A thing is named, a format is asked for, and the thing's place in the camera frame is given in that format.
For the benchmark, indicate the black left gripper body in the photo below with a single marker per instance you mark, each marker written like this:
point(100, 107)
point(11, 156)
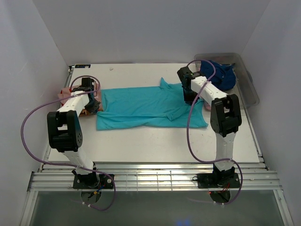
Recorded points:
point(94, 107)

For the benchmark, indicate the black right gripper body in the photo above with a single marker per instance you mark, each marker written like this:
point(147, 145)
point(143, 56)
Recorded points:
point(189, 97)

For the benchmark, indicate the teal t-shirt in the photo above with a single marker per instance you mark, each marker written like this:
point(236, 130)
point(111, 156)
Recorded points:
point(160, 106)

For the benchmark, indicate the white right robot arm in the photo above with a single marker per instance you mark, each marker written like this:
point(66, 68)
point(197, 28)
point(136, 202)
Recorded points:
point(225, 119)

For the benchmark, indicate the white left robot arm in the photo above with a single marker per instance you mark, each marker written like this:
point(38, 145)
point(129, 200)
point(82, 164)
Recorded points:
point(64, 131)

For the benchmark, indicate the blue white label sticker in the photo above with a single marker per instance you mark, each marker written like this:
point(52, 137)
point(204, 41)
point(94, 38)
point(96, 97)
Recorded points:
point(82, 66)

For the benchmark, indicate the folded pink printed t-shirt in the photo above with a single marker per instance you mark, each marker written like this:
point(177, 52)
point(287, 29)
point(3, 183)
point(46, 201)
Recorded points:
point(68, 94)

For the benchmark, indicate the navy blue crumpled t-shirt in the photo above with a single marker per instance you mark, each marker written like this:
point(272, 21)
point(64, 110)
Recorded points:
point(224, 78)

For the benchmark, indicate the clear plastic bin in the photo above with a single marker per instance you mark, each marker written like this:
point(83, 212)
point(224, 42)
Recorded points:
point(244, 87)

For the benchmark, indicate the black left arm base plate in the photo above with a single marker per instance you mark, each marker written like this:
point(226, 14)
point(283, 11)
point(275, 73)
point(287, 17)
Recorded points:
point(93, 181)

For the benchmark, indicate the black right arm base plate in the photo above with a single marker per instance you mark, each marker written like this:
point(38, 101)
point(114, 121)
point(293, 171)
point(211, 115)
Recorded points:
point(208, 180)

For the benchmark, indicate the aluminium frame rail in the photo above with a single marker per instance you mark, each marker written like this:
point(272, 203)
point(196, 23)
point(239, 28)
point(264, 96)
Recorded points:
point(153, 177)

